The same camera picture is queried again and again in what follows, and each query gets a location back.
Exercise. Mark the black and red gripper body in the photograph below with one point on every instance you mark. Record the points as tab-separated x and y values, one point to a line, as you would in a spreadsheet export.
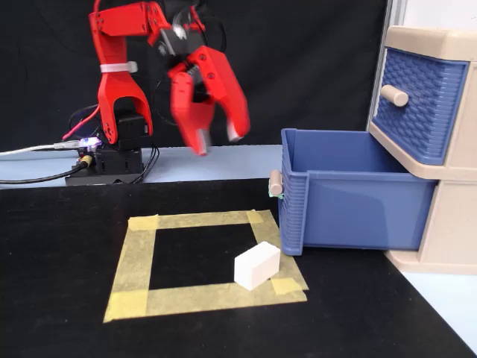
177	41

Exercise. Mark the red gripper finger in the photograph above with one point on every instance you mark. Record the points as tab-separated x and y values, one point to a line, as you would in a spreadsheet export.
223	85
188	119

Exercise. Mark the white toy brick cube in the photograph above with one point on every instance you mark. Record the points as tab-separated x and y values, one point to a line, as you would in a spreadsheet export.
255	266

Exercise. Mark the blue woven-pattern plastic drawer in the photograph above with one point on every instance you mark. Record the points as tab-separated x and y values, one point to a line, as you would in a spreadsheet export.
417	112
354	216

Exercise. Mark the red robot arm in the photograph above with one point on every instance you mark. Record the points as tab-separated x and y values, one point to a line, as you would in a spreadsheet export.
112	48

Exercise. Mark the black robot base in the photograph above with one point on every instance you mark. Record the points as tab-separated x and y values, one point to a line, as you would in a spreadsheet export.
112	164

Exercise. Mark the beige plastic drawer cabinet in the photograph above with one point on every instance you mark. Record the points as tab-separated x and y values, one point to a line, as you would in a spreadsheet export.
454	216

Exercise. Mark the white zip tie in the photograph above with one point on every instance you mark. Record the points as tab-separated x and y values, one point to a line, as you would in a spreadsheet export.
115	68

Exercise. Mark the black backdrop cloth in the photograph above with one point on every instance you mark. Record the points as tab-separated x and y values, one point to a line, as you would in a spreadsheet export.
298	74

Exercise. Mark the yellow masking tape strip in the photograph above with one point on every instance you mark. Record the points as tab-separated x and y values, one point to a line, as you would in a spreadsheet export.
208	298
266	229
201	219
136	253

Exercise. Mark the controller board with LED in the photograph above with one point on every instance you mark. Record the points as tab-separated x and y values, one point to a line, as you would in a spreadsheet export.
89	143

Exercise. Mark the yellow power connector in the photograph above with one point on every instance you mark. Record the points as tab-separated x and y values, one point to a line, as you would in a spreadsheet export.
86	161

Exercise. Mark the black rectangular table mat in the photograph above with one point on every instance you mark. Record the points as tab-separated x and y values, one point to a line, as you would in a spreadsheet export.
74	261

